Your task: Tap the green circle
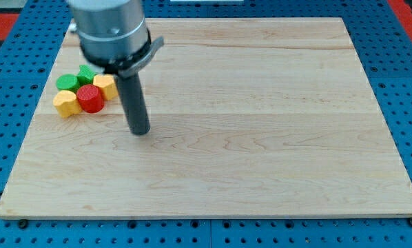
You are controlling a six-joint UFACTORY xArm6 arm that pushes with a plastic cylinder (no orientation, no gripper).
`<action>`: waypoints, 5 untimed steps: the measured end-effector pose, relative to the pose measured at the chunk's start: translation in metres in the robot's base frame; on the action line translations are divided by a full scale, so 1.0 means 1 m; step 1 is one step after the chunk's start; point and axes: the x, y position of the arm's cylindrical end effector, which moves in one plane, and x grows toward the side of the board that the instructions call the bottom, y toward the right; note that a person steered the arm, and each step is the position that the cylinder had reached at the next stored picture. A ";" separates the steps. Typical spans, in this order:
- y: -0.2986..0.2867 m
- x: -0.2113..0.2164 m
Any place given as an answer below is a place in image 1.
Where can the green circle block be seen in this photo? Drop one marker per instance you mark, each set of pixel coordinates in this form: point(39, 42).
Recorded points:
point(68, 82)

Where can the wooden board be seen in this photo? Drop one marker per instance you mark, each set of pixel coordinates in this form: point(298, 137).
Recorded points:
point(250, 119)

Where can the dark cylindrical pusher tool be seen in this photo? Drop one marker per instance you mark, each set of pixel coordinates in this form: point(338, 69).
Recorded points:
point(133, 102)

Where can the yellow heart block right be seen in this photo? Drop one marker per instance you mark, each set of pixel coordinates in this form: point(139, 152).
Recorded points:
point(107, 85)

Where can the yellow heart block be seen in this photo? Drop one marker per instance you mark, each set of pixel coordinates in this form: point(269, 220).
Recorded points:
point(107, 85)
point(66, 103)

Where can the red cylinder block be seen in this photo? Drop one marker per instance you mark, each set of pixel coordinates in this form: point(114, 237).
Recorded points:
point(90, 98)

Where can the green star block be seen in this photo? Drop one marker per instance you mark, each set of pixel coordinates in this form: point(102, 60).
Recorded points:
point(85, 75)

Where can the yellow heart block left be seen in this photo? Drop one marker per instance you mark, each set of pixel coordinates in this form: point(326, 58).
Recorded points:
point(66, 103)

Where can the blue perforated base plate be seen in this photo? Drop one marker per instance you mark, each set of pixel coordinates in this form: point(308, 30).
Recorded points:
point(382, 44)

